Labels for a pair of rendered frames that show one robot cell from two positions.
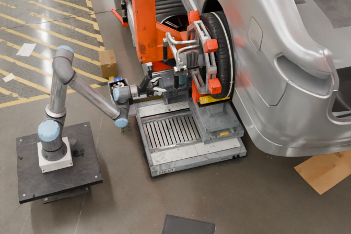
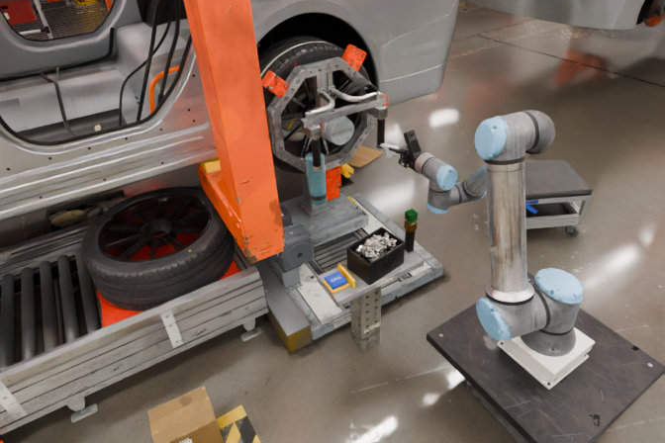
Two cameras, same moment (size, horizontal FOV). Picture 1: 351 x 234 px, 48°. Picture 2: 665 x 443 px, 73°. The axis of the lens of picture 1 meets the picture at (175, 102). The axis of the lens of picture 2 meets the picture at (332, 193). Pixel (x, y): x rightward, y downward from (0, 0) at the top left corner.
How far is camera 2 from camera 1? 3.45 m
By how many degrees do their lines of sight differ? 74
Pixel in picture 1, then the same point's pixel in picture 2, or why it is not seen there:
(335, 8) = not seen: hidden behind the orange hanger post
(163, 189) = (452, 260)
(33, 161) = (581, 389)
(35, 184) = (616, 358)
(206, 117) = (334, 212)
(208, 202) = (442, 219)
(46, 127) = (561, 283)
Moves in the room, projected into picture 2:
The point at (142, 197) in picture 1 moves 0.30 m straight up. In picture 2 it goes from (480, 278) to (488, 234)
